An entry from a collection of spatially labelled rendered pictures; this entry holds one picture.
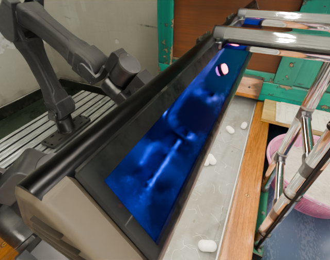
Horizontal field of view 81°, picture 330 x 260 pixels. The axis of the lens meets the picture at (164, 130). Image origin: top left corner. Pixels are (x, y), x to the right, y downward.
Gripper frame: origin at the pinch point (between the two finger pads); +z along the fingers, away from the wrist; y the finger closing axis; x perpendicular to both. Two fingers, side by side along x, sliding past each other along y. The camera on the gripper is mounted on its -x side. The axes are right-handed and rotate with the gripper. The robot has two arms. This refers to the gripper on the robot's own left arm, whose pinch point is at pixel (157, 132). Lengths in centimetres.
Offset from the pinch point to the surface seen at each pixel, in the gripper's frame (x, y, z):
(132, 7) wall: 47, 119, -74
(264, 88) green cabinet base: -16.3, 42.4, 18.7
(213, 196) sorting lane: -7.1, -7.8, 19.5
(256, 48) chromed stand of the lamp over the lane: -35.0, -13.7, -4.0
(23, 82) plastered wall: 175, 69, -116
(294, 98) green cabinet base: -22, 42, 28
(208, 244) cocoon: -10.0, -19.6, 19.9
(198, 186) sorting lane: -4.4, -6.6, 16.4
